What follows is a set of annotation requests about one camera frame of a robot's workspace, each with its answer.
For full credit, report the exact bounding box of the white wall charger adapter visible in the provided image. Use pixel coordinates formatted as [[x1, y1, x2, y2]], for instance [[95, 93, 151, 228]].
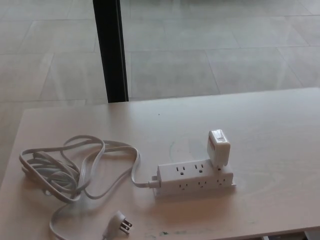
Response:
[[206, 129, 232, 169]]

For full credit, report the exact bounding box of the white six-outlet power strip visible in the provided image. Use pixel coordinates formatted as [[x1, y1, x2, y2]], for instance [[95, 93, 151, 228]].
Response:
[[149, 159, 238, 199]]

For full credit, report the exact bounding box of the black window frame post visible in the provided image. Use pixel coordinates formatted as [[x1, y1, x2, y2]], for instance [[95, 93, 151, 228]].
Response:
[[92, 0, 130, 104]]

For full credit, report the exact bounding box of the white flat power cord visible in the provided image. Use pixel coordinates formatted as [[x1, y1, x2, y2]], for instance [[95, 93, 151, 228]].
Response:
[[18, 135, 161, 240]]

